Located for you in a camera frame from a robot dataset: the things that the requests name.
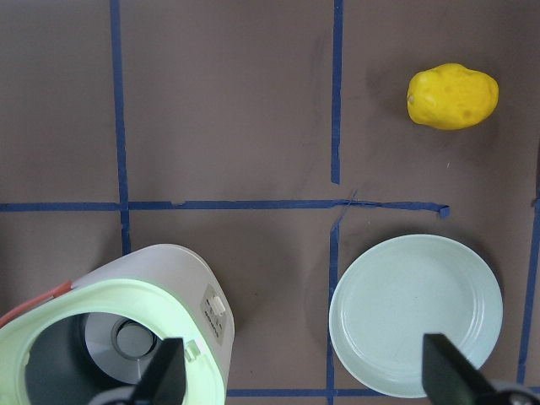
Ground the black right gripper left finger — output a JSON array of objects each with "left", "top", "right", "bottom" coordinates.
[{"left": 94, "top": 337, "right": 186, "bottom": 405}]

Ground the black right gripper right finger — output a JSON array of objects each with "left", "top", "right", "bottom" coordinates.
[{"left": 422, "top": 333, "right": 539, "bottom": 405}]

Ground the white toy rice cooker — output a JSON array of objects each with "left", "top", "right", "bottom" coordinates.
[{"left": 1, "top": 244, "right": 235, "bottom": 404}]

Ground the yellow toy potato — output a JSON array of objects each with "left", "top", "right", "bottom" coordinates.
[{"left": 407, "top": 63, "right": 500, "bottom": 131}]

